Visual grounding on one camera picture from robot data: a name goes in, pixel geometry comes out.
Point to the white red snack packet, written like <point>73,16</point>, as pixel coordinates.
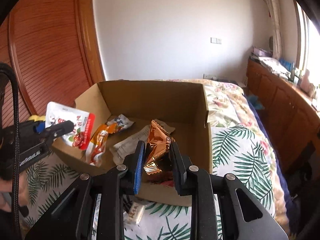
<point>62,112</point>

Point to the window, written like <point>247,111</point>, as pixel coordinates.
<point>310,50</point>

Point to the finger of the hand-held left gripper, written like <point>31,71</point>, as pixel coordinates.
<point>40,127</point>
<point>61,128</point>

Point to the white vacuum snack packet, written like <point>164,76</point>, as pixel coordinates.
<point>127,147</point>

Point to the pile of folded cloths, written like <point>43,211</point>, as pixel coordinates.
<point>272,65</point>

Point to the beige curtain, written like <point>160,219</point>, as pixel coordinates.
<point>273,25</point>

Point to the small white orange snack packet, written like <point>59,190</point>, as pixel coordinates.
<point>122,122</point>

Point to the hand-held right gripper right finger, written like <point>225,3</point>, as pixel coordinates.
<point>176,170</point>

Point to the person's left hand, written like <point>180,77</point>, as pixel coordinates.
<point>22,192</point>

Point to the brown cardboard box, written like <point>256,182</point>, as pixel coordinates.
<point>150,100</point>

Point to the floral blanket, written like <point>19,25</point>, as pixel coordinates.
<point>220,100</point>

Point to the teal cloth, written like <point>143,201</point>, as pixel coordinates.
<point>256,102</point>

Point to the pink beige bottle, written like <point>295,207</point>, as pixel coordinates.
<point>306,80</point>

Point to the white wall switch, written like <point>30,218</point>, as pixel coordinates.
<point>216,40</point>

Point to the copper foil snack packet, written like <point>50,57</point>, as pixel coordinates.
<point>156,142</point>

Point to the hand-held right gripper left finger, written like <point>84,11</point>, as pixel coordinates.
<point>139,170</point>

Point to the yellow plush toy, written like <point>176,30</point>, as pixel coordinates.
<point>35,118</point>

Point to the purple box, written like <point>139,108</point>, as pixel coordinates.
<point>261,52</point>

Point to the wooden side cabinet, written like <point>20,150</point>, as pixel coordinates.
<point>280,105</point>

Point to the blue packet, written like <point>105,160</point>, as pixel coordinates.
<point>287,65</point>

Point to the wooden slatted wardrobe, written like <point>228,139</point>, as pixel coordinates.
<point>50,42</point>

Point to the leaf print bedsheet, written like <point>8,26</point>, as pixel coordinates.
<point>237,155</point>

